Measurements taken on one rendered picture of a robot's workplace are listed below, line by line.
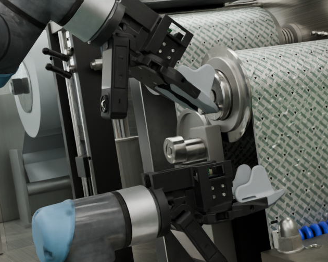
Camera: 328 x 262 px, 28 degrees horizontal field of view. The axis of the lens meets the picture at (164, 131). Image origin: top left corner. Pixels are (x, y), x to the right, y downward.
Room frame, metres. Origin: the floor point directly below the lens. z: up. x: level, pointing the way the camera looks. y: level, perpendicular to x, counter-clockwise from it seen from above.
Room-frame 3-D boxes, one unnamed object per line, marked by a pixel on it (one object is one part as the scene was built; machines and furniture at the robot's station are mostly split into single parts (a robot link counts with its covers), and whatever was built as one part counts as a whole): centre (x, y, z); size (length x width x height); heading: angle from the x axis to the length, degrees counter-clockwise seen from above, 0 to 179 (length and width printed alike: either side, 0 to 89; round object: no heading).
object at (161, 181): (0.89, -0.02, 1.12); 0.12 x 0.08 x 0.09; 115
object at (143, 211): (0.86, 0.05, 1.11); 0.08 x 0.05 x 0.08; 25
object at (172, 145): (0.99, -0.01, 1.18); 0.04 x 0.02 x 0.04; 25
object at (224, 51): (0.99, -0.10, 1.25); 0.15 x 0.01 x 0.15; 25
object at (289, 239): (0.87, -0.14, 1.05); 0.04 x 0.04 x 0.04
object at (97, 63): (1.18, 0.08, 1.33); 0.06 x 0.03 x 0.03; 115
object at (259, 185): (0.92, -0.12, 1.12); 0.09 x 0.03 x 0.06; 114
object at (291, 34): (1.34, -0.26, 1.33); 0.07 x 0.07 x 0.07; 25
